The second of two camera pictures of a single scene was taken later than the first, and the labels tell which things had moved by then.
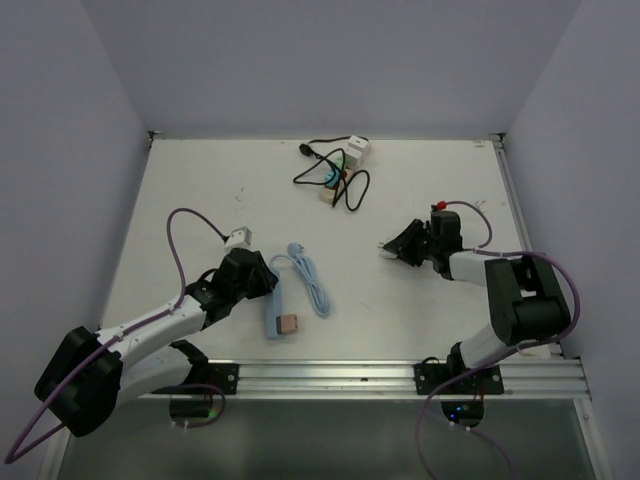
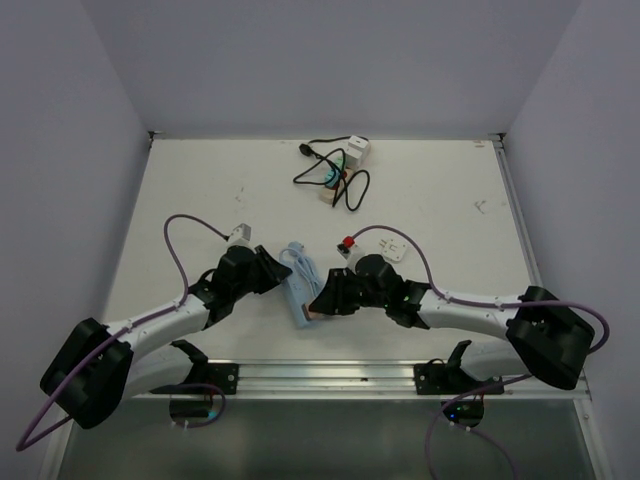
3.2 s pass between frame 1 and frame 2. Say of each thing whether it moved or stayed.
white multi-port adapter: stayed
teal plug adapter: stayed
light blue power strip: moved
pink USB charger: moved
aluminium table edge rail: stayed
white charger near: stayed
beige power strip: stayed
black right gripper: moved
